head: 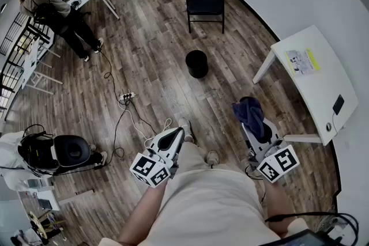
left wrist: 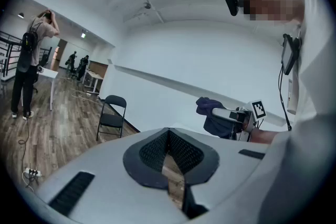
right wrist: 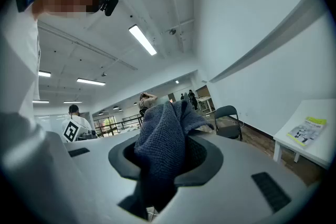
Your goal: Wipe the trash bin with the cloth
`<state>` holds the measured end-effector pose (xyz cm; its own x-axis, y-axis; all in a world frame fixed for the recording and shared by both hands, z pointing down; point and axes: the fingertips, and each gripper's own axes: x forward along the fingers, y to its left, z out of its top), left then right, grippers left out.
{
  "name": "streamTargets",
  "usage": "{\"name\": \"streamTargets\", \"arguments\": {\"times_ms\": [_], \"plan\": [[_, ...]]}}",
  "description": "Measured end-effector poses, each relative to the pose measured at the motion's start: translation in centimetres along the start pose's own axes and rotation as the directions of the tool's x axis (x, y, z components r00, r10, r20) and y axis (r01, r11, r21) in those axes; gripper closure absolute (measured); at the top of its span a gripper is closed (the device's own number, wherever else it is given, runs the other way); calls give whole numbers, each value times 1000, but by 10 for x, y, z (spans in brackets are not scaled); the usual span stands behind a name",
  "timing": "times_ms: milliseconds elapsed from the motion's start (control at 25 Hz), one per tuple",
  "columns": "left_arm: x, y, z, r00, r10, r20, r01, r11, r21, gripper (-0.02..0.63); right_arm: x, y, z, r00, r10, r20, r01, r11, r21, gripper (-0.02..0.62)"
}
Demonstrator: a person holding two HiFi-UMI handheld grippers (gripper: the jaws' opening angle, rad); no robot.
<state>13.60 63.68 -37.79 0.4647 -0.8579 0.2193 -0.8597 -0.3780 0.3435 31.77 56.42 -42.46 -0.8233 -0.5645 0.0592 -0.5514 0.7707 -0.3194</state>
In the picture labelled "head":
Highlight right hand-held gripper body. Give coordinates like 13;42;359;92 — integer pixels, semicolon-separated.
247;138;300;184

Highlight dark blue cloth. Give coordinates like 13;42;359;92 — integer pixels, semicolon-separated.
232;96;265;139

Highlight long black floor cable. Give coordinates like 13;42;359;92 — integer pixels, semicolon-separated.
97;48;125;99

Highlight black cable with adapter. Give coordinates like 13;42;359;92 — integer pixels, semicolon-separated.
111;100;131;159

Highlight person's left light shoe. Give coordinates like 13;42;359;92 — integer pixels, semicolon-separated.
178;117;194;144

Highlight white power strip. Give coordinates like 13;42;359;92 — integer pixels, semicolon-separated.
119;91;137;102

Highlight person's left forearm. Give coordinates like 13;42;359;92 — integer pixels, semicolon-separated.
117;180;168;246

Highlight white desk with legs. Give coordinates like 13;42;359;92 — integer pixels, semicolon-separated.
20;36;64;96

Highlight black round bin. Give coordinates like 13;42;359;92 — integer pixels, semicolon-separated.
185;50;209;79

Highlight person's right light shoe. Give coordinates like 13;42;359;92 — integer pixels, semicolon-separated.
206;150;220;168

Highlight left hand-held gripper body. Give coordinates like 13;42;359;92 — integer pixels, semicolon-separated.
129;146;180;188

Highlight person in beige clothes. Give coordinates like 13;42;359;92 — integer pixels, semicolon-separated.
174;141;224;173

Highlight black phone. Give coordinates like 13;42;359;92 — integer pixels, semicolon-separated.
332;94;345;116

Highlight black metal railing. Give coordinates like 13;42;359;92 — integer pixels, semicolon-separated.
0;0;74;119

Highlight paper leaflet with yellow edge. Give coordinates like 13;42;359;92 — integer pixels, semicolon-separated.
284;48;321;77

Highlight person's right forearm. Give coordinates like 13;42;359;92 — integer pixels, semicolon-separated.
262;178;299;239

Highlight thick black device cable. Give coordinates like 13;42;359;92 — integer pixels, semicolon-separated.
264;211;360;244

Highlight person's light shoe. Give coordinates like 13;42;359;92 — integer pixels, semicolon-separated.
178;117;194;144
206;150;220;168

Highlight black chest device with screen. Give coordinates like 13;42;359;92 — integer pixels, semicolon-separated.
258;228;328;246

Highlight white floor cable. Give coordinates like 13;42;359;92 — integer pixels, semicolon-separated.
117;99;174;149

